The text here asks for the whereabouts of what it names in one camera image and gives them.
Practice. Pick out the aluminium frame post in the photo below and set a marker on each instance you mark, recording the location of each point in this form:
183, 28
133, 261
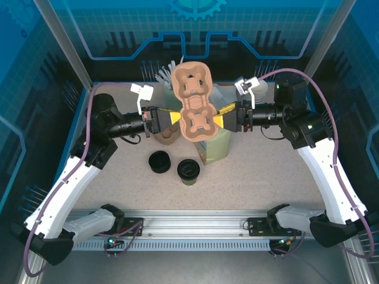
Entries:
327, 44
63, 44

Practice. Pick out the brown pulp cup carrier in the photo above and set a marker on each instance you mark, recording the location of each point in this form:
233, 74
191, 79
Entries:
195, 127

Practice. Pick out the small LED circuit board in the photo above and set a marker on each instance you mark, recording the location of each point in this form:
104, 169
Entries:
112, 242
283, 242

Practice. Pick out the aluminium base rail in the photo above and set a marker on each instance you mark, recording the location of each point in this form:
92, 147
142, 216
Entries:
192, 220

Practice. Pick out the green and white paper bag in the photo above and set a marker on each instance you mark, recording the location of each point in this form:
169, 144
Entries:
217, 148

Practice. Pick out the stack of white napkins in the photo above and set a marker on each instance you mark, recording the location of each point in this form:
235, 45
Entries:
222, 94

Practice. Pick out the black plastic cup lid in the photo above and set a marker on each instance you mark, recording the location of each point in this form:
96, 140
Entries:
188, 169

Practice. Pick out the stack of pulp cup carriers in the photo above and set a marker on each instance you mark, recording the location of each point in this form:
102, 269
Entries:
167, 136

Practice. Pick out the stack of black lids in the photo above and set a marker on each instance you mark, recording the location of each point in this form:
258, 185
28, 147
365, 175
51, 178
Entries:
160, 161

